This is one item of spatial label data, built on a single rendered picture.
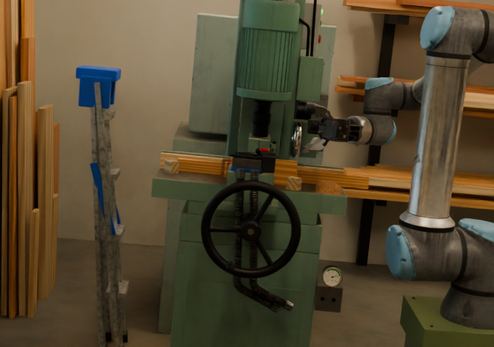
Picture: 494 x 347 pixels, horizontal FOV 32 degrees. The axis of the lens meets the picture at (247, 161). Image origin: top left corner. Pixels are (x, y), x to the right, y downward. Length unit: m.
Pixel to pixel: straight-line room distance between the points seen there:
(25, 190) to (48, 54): 1.46
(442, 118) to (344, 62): 2.89
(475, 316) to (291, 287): 0.60
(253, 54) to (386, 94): 0.45
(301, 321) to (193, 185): 0.55
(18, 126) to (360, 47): 2.19
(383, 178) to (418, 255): 2.50
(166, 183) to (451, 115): 0.90
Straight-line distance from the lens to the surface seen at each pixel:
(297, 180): 2.69
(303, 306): 2.78
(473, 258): 2.44
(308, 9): 3.07
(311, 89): 2.98
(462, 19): 2.33
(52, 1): 5.24
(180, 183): 2.69
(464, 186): 4.93
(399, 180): 4.85
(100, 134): 3.46
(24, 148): 3.92
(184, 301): 2.79
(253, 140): 2.78
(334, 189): 2.72
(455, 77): 2.34
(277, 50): 2.72
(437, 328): 2.44
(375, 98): 2.83
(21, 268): 4.04
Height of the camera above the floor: 1.41
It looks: 9 degrees down
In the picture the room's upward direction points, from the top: 5 degrees clockwise
